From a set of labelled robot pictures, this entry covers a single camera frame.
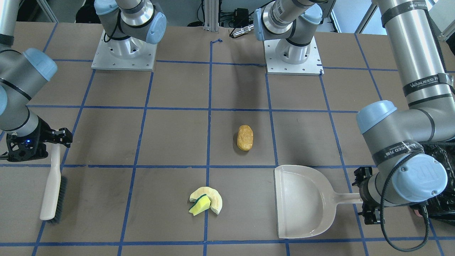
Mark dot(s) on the pale yellow crescent foam piece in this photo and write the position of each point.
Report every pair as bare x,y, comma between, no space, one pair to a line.
213,195

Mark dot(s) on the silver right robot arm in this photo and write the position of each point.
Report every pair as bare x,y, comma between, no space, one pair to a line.
22,75

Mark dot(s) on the white hand brush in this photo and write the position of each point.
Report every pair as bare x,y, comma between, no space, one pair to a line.
54,191

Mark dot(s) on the yellow green sponge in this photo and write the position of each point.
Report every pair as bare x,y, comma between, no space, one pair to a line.
201,204

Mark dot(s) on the beige plastic dustpan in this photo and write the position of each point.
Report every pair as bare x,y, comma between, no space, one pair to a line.
306,202

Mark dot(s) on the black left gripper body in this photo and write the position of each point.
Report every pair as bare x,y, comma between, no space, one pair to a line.
363,194

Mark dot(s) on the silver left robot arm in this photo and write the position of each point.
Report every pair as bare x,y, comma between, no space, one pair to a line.
395,137

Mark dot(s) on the aluminium frame post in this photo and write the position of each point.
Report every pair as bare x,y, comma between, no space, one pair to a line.
211,15

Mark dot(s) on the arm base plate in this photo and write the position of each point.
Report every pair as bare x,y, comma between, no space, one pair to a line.
131,54
282,58

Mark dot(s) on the brown potato-shaped bread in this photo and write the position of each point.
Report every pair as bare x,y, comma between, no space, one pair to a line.
245,137

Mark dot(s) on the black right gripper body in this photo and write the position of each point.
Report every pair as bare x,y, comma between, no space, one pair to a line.
45,133

